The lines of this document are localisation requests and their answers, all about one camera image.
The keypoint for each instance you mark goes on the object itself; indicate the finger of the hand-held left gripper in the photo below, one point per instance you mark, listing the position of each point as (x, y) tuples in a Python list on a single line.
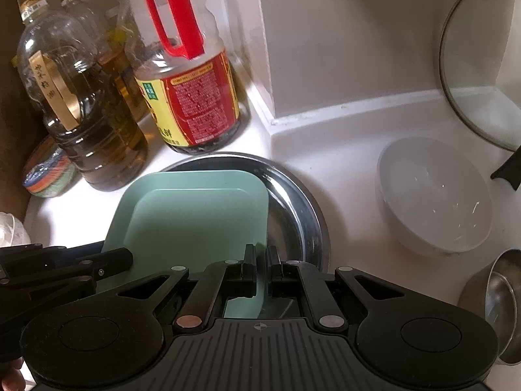
[(110, 261), (36, 254)]

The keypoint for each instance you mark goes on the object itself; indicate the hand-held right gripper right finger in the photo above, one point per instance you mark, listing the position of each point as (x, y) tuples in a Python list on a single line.
[(273, 277)]

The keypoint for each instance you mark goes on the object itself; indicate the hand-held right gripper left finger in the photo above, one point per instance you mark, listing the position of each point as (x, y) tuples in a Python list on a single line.
[(249, 277)]

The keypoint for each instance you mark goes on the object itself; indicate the round steel plate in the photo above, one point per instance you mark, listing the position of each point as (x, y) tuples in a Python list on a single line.
[(293, 211)]

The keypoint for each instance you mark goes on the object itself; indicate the green square plate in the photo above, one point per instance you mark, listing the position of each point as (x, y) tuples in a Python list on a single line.
[(191, 220)]

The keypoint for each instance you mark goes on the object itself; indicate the white bowl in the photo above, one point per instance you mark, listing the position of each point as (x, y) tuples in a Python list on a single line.
[(431, 199)]

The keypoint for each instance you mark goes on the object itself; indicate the large steel bowl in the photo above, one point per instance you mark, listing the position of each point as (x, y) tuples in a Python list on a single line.
[(504, 313)]

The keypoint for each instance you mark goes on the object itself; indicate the white plastic bag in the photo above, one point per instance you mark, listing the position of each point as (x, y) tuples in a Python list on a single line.
[(12, 232)]

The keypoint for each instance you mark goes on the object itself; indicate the colourful tin can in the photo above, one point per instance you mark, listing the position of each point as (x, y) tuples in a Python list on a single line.
[(44, 175)]

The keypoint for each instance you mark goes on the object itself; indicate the large cooking oil bottle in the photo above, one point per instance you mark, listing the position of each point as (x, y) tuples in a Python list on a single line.
[(101, 146)]

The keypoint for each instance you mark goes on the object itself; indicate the slim cooking oil bottle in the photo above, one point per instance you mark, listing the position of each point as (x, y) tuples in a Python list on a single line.
[(122, 73)]

